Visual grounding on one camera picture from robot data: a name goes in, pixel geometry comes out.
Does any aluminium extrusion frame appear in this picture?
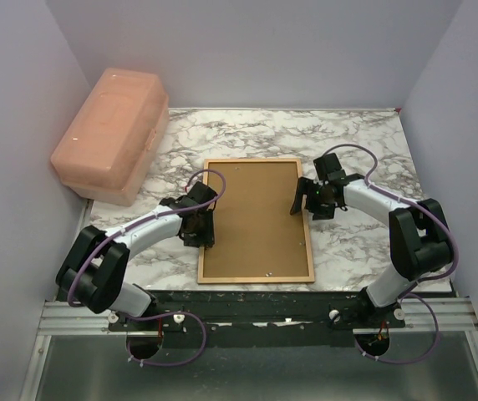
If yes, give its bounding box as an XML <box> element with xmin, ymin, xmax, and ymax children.
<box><xmin>17</xmin><ymin>106</ymin><xmax>478</xmax><ymax>401</ymax></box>

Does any pink translucent plastic storage box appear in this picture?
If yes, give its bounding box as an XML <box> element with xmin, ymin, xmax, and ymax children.
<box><xmin>51</xmin><ymin>68</ymin><xmax>169</xmax><ymax>206</ymax></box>

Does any brown fibreboard backing board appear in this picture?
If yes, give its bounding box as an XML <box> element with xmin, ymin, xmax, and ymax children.
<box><xmin>202</xmin><ymin>161</ymin><xmax>310</xmax><ymax>278</ymax></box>

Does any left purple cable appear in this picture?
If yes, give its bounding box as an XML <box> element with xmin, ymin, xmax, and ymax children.
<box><xmin>67</xmin><ymin>169</ymin><xmax>228</xmax><ymax>368</ymax></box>

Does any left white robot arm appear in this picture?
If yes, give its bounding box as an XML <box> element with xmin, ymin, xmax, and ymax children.
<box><xmin>55</xmin><ymin>182</ymin><xmax>223</xmax><ymax>330</ymax></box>

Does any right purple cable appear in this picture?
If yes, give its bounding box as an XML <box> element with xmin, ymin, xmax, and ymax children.
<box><xmin>326</xmin><ymin>143</ymin><xmax>460</xmax><ymax>365</ymax></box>

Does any black mounting base rail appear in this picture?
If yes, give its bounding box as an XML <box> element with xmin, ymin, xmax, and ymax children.
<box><xmin>54</xmin><ymin>285</ymin><xmax>407</xmax><ymax>349</ymax></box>

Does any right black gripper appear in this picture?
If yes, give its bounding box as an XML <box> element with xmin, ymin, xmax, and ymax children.
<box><xmin>291</xmin><ymin>176</ymin><xmax>335</xmax><ymax>221</ymax></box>

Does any purple cable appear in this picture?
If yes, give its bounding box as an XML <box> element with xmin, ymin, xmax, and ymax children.
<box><xmin>326</xmin><ymin>143</ymin><xmax>460</xmax><ymax>365</ymax></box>
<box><xmin>67</xmin><ymin>169</ymin><xmax>228</xmax><ymax>368</ymax></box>

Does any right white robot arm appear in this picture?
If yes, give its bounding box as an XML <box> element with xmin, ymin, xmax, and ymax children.
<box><xmin>290</xmin><ymin>152</ymin><xmax>457</xmax><ymax>327</ymax></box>

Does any brown wooden picture frame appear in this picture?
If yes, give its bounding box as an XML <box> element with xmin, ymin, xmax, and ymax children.
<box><xmin>196</xmin><ymin>157</ymin><xmax>317</xmax><ymax>285</ymax></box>

